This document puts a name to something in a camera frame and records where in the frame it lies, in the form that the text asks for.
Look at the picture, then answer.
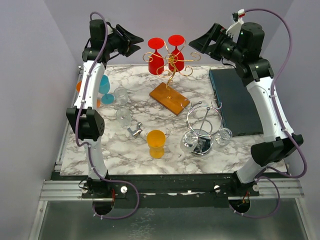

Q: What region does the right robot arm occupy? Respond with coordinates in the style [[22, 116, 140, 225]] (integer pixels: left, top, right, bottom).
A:
[[189, 22, 305, 196]]

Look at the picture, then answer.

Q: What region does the chrome wire glass rack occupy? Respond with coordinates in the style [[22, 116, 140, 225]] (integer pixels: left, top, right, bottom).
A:
[[182, 101, 223, 157]]

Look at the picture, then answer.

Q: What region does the gold wire wine glass rack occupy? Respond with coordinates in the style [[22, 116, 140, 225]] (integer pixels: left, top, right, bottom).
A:
[[143, 40, 201, 116]]

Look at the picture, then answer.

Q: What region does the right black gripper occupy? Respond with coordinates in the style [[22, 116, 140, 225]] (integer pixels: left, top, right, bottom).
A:
[[189, 22, 245, 64]]

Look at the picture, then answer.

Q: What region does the red wine glass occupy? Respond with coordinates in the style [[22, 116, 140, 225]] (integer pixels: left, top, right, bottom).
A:
[[147, 37, 165, 75], [168, 34, 185, 72]]

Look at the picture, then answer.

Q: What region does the clear glass on chrome rack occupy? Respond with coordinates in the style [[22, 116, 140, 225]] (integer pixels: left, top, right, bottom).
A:
[[180, 131, 199, 153]]

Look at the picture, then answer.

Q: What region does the yellow wine glass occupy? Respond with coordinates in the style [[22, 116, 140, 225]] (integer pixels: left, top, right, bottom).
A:
[[146, 130, 166, 159]]

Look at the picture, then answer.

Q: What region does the clear wine glass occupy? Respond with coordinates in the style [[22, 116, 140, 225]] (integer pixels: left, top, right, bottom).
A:
[[114, 87, 129, 105], [116, 108, 132, 129]]

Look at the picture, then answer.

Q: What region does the blue wine glass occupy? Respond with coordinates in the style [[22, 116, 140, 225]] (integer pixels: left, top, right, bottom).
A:
[[98, 75, 115, 105]]

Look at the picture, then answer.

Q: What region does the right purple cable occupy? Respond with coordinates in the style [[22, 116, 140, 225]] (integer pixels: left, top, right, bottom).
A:
[[234, 8, 308, 220]]

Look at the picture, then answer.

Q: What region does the aluminium rail frame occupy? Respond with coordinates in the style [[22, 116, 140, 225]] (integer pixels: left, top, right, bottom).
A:
[[30, 65, 317, 240]]

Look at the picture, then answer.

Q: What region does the white cylinder fitting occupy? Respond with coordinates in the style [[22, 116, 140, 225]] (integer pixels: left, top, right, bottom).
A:
[[140, 131, 149, 140]]

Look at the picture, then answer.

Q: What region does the purple cable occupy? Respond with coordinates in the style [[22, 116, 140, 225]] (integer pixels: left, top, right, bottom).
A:
[[74, 11, 141, 221], [234, 8, 308, 220]]

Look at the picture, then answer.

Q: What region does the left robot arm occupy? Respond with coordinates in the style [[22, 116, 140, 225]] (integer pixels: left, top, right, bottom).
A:
[[66, 19, 144, 198]]

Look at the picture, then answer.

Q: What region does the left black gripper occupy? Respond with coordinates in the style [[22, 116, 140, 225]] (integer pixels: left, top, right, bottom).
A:
[[102, 24, 142, 57]]

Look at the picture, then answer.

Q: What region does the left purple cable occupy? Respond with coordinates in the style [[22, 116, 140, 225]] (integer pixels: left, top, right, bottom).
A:
[[74, 11, 141, 221]]

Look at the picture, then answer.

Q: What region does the orange wine glass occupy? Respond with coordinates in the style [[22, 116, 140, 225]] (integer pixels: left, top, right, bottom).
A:
[[73, 81, 101, 110]]

